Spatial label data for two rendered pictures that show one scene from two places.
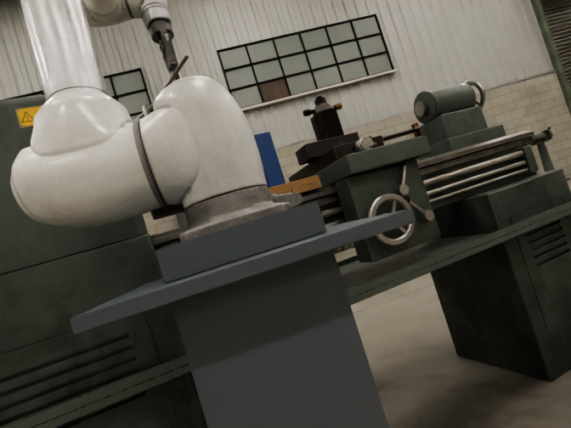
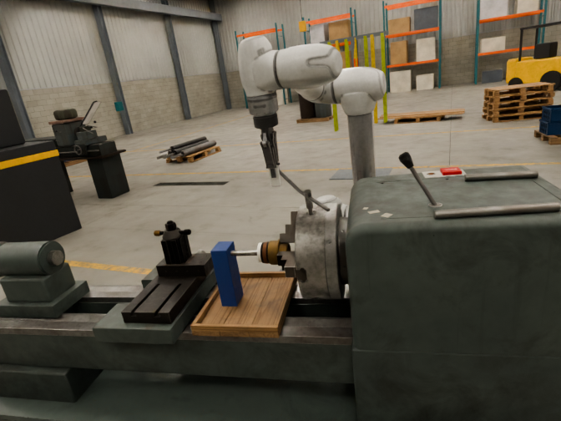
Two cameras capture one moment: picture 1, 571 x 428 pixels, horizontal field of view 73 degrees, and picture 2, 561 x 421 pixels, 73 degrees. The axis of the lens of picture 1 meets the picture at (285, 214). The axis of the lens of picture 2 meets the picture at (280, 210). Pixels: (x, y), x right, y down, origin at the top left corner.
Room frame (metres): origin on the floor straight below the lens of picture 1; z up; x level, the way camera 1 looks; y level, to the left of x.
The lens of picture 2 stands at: (2.24, 0.89, 1.64)
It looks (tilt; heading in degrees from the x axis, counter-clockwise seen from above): 19 degrees down; 215
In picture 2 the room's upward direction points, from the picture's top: 8 degrees counter-clockwise
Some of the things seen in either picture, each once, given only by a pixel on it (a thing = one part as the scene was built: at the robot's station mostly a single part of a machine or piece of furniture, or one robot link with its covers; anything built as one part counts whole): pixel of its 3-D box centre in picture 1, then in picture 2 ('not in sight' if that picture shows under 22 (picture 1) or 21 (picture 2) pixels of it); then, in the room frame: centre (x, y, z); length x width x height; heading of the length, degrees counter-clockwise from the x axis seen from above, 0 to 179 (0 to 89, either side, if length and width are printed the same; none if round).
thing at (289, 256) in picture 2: not in sight; (292, 265); (1.34, 0.29, 1.08); 0.12 x 0.11 x 0.05; 20
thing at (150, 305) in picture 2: (330, 164); (174, 283); (1.41, -0.21, 0.95); 0.43 x 0.18 x 0.04; 20
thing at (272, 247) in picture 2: not in sight; (275, 252); (1.28, 0.19, 1.08); 0.09 x 0.09 x 0.09; 20
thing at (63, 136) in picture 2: not in sight; (72, 151); (-1.65, -6.32, 0.84); 2.28 x 0.91 x 1.67; 99
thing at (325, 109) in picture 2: not in sight; (315, 106); (-10.20, -5.58, 0.51); 1.20 x 0.80 x 1.01; 94
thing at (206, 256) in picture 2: (328, 149); (186, 264); (1.34, -0.21, 1.00); 0.20 x 0.10 x 0.05; 110
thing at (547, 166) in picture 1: (545, 157); not in sight; (7.93, -5.43, 0.57); 0.47 x 0.37 x 1.14; 99
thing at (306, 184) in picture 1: (261, 202); (249, 300); (1.32, 0.07, 0.88); 0.36 x 0.30 x 0.04; 20
